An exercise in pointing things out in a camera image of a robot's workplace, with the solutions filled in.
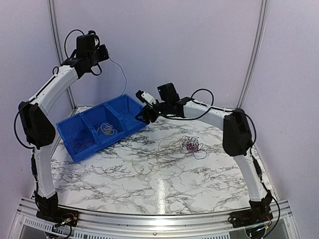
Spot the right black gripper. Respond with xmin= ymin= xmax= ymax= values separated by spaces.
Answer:
xmin=136 ymin=101 xmax=171 ymax=124

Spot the yellow wire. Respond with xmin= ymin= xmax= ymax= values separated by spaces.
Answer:
xmin=97 ymin=122 xmax=118 ymax=136
xmin=131 ymin=135 xmax=185 ymax=180

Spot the red wire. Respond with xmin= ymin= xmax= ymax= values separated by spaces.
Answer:
xmin=68 ymin=123 xmax=97 ymax=155
xmin=185 ymin=140 xmax=200 ymax=153

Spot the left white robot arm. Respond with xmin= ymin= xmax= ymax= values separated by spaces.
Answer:
xmin=16 ymin=30 xmax=109 ymax=199

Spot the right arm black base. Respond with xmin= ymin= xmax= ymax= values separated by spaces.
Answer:
xmin=228 ymin=191 xmax=273 ymax=228

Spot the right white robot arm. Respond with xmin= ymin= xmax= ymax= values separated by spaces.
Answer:
xmin=135 ymin=83 xmax=271 ymax=223

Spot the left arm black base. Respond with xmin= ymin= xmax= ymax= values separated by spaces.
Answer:
xmin=35 ymin=193 xmax=79 ymax=227

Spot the blue three-compartment plastic bin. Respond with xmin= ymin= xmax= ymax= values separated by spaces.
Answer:
xmin=56 ymin=94 xmax=146 ymax=163

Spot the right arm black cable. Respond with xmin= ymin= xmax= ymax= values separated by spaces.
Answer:
xmin=161 ymin=88 xmax=281 ymax=225

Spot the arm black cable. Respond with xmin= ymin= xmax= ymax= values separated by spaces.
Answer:
xmin=161 ymin=88 xmax=281 ymax=225
xmin=13 ymin=29 xmax=103 ymax=185

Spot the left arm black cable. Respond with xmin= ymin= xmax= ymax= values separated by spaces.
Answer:
xmin=13 ymin=29 xmax=103 ymax=185

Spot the aluminium front rail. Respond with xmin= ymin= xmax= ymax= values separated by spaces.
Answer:
xmin=8 ymin=198 xmax=300 ymax=239

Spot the right aluminium corner post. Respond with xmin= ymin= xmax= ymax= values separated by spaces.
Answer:
xmin=236 ymin=0 xmax=268 ymax=108

